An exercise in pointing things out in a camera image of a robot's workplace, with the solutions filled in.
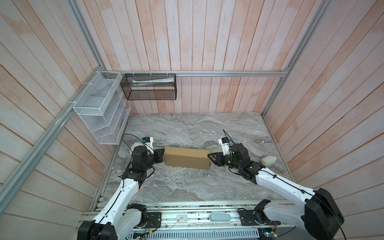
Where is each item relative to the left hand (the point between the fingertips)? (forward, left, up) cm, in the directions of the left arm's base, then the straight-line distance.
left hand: (165, 152), depth 82 cm
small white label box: (-30, -10, -13) cm, 34 cm away
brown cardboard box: (-3, -13, 0) cm, 13 cm away
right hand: (-2, -25, 0) cm, 25 cm away
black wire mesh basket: (+47, +15, +11) cm, 50 cm away
